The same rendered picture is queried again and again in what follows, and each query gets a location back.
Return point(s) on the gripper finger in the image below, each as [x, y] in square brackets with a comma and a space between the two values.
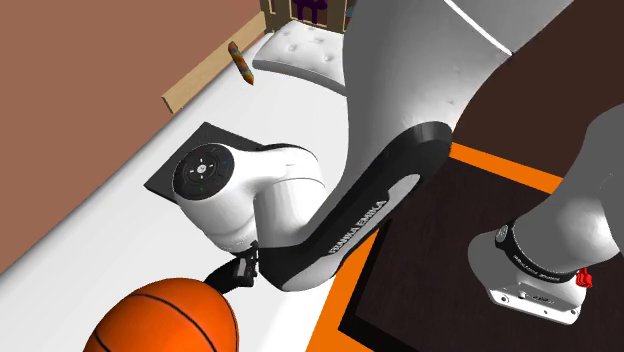
[220, 279]

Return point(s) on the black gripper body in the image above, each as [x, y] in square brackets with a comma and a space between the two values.
[245, 269]

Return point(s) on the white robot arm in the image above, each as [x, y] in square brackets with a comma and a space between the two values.
[390, 88]

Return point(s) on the orange basketball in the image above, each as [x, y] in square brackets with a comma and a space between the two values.
[166, 319]

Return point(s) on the black flat tablet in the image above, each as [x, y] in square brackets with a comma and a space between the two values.
[195, 141]

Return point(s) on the dark robot stand orange edges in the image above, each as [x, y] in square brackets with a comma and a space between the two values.
[438, 234]

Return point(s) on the multicoloured striped pen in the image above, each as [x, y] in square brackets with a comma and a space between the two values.
[241, 63]

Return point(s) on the white tufted pillow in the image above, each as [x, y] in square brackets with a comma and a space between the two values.
[302, 51]

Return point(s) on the wooden shelf with purple figure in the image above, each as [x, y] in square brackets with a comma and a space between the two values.
[278, 12]

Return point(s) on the white bed with wooden frame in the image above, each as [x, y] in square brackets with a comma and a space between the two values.
[122, 234]

